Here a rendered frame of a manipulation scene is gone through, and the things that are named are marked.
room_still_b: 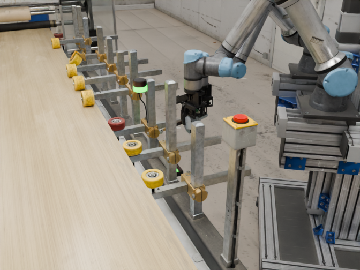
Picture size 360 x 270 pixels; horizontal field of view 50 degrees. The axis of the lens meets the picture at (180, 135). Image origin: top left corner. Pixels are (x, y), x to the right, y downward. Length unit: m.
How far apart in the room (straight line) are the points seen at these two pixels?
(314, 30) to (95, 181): 0.93
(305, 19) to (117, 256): 0.98
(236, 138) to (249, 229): 1.59
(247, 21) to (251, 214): 1.49
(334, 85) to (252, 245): 1.29
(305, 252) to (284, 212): 0.33
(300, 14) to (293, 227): 1.29
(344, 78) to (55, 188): 1.08
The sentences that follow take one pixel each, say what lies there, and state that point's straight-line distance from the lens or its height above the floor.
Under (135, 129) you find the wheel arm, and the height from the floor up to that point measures 0.85.
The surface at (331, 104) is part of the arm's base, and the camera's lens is 1.65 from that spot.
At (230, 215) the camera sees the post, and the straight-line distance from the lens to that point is 1.21.
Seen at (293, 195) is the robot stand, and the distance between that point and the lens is 2.57.
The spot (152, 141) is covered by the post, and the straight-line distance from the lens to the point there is 1.85.
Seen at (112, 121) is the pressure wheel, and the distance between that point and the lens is 1.81.
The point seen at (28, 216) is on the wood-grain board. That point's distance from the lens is 1.30.
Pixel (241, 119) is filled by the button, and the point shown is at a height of 1.23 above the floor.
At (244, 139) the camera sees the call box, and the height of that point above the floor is 1.18.
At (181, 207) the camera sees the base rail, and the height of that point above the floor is 0.70.
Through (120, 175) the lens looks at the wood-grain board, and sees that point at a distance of 1.41.
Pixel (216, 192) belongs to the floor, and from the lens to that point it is 2.87.
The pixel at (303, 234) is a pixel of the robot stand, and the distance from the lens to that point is 2.29.
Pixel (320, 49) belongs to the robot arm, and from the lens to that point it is 1.47.
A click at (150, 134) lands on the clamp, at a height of 0.85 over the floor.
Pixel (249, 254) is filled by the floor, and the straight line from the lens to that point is 2.41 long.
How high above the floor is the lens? 1.66
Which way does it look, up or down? 27 degrees down
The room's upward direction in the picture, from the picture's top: straight up
